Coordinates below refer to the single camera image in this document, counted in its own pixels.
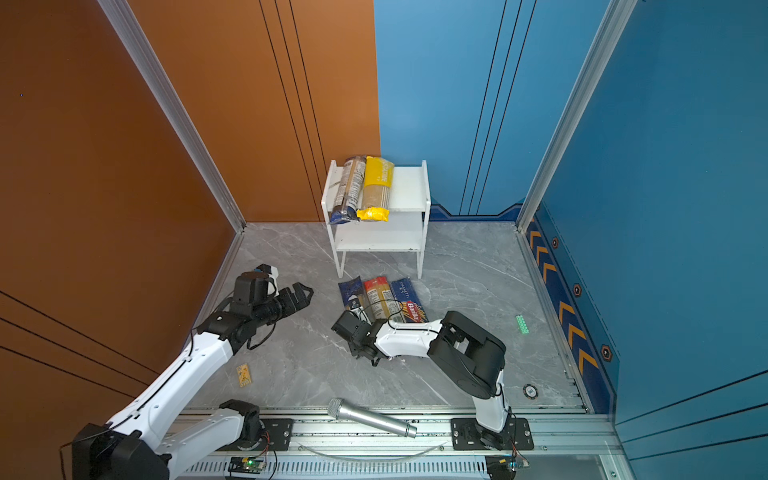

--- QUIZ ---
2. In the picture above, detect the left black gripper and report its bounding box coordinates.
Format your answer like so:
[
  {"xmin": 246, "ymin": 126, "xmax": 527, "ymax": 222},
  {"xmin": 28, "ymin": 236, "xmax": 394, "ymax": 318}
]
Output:
[{"xmin": 254, "ymin": 281, "xmax": 314, "ymax": 330}]

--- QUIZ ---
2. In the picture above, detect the red-ended clear spaghetti bag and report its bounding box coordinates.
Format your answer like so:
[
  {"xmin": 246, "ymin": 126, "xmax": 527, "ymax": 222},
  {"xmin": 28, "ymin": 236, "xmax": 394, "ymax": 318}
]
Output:
[{"xmin": 363, "ymin": 276, "xmax": 405, "ymax": 323}]

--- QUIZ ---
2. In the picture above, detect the blue Ankara spaghetti bag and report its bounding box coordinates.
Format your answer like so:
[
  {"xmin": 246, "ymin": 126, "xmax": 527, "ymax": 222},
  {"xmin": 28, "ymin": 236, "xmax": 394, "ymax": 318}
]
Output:
[{"xmin": 338, "ymin": 276, "xmax": 370, "ymax": 321}]

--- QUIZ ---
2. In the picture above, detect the clear labelled spaghetti bag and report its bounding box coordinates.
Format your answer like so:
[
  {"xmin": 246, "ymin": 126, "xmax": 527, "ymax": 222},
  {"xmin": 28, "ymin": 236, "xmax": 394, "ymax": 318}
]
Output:
[{"xmin": 330, "ymin": 156, "xmax": 367, "ymax": 225}]

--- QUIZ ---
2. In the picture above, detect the yellow Pastatime spaghetti bag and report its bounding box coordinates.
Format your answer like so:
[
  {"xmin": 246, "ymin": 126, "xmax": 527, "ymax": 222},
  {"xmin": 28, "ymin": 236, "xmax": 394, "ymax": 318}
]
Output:
[{"xmin": 357, "ymin": 156, "xmax": 395, "ymax": 222}]

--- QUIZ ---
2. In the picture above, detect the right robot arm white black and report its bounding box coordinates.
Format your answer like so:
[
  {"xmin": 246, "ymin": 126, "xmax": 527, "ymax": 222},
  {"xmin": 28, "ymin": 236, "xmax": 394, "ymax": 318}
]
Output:
[{"xmin": 332, "ymin": 311, "xmax": 513, "ymax": 450}]

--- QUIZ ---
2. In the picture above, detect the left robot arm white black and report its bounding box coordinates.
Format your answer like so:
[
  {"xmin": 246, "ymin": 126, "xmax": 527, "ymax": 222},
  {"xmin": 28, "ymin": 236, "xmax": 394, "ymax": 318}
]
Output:
[{"xmin": 71, "ymin": 278, "xmax": 314, "ymax": 479}]

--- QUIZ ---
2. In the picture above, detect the white two-tier metal shelf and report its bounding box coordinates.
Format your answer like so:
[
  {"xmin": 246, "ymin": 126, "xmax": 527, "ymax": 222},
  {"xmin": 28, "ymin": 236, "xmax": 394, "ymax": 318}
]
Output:
[{"xmin": 321, "ymin": 161, "xmax": 431, "ymax": 277}]

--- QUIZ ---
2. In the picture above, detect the blue Barilla spaghetti box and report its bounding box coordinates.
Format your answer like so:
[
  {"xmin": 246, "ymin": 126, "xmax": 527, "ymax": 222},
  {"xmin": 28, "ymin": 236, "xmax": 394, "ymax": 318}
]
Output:
[{"xmin": 390, "ymin": 278, "xmax": 428, "ymax": 323}]

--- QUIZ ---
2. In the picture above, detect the silver microphone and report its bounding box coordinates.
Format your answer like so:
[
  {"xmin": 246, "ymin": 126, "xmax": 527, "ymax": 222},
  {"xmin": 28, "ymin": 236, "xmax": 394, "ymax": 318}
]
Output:
[{"xmin": 327, "ymin": 398, "xmax": 418, "ymax": 438}]

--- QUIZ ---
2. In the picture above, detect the small yellow card box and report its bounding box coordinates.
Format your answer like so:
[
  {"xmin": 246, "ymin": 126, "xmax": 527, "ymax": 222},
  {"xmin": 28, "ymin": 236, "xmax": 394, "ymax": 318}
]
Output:
[{"xmin": 236, "ymin": 364, "xmax": 252, "ymax": 388}]

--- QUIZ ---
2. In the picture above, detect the green toy brick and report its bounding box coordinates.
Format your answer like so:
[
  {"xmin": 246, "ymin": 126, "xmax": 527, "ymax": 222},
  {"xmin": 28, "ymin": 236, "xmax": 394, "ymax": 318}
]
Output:
[{"xmin": 515, "ymin": 315, "xmax": 530, "ymax": 335}]

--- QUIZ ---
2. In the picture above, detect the left green circuit board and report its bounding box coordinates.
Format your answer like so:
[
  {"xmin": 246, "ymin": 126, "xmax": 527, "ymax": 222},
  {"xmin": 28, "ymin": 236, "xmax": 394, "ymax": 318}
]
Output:
[{"xmin": 227, "ymin": 456, "xmax": 268, "ymax": 476}]

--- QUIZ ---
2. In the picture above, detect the green circuit board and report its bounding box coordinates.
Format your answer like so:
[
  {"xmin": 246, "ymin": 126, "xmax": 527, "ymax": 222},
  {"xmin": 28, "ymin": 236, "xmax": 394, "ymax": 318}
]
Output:
[
  {"xmin": 485, "ymin": 456, "xmax": 530, "ymax": 480},
  {"xmin": 227, "ymin": 456, "xmax": 268, "ymax": 476}
]

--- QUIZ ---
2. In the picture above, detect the small round floor disc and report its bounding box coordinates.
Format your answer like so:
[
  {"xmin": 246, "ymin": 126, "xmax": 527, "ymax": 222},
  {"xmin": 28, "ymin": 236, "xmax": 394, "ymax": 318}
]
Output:
[{"xmin": 523, "ymin": 384, "xmax": 539, "ymax": 400}]

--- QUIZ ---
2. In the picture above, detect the right green circuit board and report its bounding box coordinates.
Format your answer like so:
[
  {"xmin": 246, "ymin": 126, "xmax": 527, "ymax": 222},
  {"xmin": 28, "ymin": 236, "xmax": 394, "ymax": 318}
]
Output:
[{"xmin": 485, "ymin": 456, "xmax": 530, "ymax": 480}]

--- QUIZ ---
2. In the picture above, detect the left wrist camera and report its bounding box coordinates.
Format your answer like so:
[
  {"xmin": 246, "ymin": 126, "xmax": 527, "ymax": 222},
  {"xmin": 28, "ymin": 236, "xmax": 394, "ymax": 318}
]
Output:
[{"xmin": 253, "ymin": 263, "xmax": 279, "ymax": 298}]

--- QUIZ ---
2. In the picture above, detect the aluminium front rail frame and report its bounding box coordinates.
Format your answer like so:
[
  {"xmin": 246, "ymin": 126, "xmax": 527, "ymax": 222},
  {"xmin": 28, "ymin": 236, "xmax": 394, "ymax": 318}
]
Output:
[{"xmin": 181, "ymin": 407, "xmax": 634, "ymax": 479}]

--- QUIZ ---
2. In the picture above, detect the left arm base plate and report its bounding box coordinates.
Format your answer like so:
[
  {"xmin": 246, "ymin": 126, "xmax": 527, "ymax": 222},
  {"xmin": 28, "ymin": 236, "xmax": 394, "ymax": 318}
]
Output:
[{"xmin": 216, "ymin": 418, "xmax": 294, "ymax": 454}]

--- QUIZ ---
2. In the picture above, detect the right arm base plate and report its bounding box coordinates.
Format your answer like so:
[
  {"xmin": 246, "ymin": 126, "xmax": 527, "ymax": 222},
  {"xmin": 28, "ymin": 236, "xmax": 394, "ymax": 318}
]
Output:
[{"xmin": 450, "ymin": 416, "xmax": 535, "ymax": 451}]

